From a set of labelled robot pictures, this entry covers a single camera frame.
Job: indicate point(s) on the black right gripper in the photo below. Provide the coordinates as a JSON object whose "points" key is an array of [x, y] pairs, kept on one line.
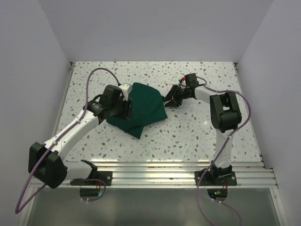
{"points": [[172, 103]]}

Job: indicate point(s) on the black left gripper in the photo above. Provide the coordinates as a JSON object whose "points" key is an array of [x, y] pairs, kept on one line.
{"points": [[126, 112]]}

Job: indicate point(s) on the dark green surgical cloth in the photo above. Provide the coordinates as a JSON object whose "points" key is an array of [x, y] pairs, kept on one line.
{"points": [[147, 108]]}

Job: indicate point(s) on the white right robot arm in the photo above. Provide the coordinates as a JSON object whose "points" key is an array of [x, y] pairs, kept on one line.
{"points": [[225, 116]]}

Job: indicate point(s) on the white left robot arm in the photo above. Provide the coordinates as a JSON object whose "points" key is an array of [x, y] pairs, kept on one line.
{"points": [[46, 161]]}

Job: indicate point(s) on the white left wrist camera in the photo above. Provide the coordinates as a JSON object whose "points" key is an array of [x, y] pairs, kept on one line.
{"points": [[126, 89]]}

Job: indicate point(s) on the aluminium rail frame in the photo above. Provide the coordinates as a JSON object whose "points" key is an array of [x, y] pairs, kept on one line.
{"points": [[150, 174]]}

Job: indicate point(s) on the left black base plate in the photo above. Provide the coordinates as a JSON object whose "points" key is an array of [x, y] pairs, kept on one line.
{"points": [[103, 179]]}

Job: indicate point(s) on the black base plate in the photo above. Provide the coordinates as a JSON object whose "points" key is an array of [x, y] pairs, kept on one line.
{"points": [[103, 179], [209, 180]]}

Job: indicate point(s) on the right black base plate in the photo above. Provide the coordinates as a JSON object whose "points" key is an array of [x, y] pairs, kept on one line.
{"points": [[209, 180]]}

